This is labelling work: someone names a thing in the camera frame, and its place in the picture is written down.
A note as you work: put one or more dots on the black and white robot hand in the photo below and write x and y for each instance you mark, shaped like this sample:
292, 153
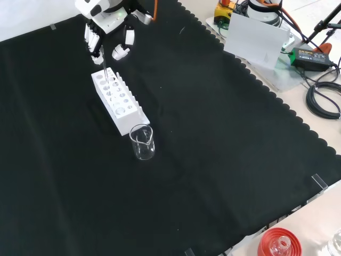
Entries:
109, 18

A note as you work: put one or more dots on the clear glass rod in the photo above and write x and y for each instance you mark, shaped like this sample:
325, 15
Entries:
105, 73

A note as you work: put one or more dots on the white test tube rack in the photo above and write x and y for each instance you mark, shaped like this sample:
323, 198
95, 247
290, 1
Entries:
125, 120

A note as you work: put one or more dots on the yellow stop button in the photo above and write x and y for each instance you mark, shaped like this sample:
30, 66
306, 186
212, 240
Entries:
222, 13

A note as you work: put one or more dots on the small clear glass beaker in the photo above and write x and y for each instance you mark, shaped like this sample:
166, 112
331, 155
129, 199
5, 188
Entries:
138, 152

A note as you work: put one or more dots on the black cloth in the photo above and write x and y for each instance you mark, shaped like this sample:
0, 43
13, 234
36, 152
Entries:
186, 133

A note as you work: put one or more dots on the pale board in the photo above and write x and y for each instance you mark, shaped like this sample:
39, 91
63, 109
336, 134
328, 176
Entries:
253, 40

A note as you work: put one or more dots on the black power adapter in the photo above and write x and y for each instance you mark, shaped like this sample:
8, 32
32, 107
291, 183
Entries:
310, 58

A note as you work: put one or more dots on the black tripod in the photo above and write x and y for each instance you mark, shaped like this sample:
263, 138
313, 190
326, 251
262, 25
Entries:
319, 26

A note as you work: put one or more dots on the orange clamp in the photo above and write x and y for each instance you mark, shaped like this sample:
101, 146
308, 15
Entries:
326, 48

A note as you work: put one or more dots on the red ribbed funnel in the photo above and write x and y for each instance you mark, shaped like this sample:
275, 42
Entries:
266, 240

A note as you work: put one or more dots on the small clear glass bottle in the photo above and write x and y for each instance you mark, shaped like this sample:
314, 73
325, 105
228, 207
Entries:
283, 242

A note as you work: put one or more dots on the clear glass ware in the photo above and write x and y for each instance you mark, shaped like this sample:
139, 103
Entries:
337, 242

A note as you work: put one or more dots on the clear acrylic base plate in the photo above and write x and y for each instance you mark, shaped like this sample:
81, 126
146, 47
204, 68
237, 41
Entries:
287, 77

